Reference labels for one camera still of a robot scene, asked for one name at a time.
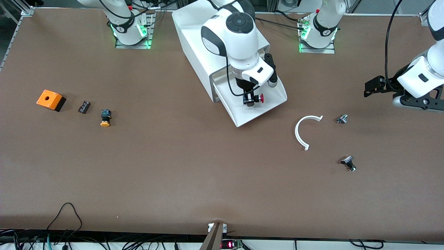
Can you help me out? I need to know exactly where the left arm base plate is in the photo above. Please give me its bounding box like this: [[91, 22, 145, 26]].
[[299, 16, 336, 54]]

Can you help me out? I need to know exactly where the black camera bracket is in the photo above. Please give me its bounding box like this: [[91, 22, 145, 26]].
[[263, 53, 279, 84], [399, 87, 444, 111]]

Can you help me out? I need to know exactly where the black looped cable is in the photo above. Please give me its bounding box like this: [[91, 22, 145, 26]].
[[46, 202, 83, 240]]

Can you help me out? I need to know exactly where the red push button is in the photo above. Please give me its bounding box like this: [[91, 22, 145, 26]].
[[243, 94, 264, 106]]

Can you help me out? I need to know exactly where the device with red display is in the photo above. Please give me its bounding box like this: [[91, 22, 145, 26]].
[[221, 239, 243, 250]]

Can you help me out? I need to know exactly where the black right camera bracket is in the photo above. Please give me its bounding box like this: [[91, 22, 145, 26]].
[[263, 53, 279, 84]]

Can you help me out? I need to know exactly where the black left camera bracket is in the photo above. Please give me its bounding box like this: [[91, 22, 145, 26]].
[[399, 87, 444, 111]]

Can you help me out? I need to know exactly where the orange box with hole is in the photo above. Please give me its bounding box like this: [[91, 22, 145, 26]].
[[36, 90, 67, 112]]

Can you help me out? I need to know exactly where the white curved plastic piece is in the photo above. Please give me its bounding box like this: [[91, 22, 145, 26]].
[[295, 115, 324, 151]]

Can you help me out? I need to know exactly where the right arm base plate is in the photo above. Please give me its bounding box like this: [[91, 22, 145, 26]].
[[115, 9, 155, 49]]

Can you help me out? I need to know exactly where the black cable on table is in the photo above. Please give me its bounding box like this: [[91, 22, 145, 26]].
[[255, 15, 307, 32]]

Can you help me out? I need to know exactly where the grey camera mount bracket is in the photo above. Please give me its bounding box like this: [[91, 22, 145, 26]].
[[199, 222, 228, 250]]

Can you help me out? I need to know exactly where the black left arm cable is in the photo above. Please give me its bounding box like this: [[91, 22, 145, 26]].
[[385, 0, 405, 91]]

